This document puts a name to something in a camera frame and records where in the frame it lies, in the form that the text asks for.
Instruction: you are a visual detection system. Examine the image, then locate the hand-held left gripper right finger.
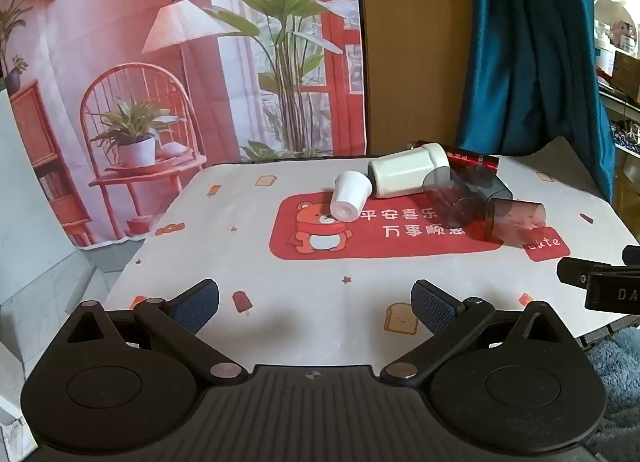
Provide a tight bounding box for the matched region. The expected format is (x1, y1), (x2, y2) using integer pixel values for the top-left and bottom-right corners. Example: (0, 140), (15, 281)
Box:
(379, 279), (577, 387)

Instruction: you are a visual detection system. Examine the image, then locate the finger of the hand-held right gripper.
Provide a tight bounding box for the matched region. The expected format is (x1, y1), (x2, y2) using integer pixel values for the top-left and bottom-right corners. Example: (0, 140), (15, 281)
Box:
(557, 256), (640, 289)

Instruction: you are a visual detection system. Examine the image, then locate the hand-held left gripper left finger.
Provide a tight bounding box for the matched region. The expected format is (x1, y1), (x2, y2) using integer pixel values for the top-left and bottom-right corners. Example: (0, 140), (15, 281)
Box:
(64, 279), (248, 385)

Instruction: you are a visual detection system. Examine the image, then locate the small white cup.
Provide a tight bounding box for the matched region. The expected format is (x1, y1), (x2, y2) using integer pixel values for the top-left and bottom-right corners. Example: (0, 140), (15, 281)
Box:
(329, 171), (373, 222)

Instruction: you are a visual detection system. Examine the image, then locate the grey transparent cup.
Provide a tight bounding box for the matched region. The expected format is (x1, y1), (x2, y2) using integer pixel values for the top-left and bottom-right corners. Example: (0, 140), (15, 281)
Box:
(485, 197), (547, 246)
(462, 164), (512, 203)
(422, 167), (490, 240)

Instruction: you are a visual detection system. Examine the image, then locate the large white cup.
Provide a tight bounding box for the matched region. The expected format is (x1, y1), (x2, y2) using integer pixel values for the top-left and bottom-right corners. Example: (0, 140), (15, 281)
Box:
(367, 142), (451, 199)

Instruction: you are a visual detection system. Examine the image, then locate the blue fluffy rug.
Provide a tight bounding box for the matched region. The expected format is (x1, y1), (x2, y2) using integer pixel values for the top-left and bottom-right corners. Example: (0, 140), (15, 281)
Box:
(582, 326), (640, 462)

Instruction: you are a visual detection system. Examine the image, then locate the bear print tablecloth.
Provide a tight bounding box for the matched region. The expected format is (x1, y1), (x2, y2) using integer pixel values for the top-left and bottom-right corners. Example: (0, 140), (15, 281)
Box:
(102, 137), (640, 349)

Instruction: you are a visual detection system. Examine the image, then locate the red box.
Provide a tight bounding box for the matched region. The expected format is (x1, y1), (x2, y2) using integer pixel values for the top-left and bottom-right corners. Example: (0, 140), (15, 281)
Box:
(446, 146), (501, 175)

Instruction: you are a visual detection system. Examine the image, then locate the cluttered storage shelf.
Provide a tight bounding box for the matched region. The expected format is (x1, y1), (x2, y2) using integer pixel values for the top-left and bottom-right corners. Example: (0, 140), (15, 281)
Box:
(590, 0), (640, 223)

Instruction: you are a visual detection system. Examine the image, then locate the brown cardboard box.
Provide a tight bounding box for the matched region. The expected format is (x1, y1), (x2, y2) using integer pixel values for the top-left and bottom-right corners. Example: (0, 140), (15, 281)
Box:
(612, 49), (640, 89)

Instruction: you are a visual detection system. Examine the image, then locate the teal curtain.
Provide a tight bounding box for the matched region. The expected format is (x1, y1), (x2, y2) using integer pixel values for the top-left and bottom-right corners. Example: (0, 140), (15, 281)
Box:
(455, 0), (617, 204)

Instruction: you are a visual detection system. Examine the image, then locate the wooden board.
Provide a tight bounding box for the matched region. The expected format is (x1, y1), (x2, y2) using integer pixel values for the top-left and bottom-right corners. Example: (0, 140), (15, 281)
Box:
(357, 0), (482, 153)

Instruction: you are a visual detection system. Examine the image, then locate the printed room scene wall cloth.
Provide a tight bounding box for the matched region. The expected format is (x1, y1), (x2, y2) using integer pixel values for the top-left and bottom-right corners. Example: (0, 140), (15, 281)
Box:
(0, 0), (369, 249)

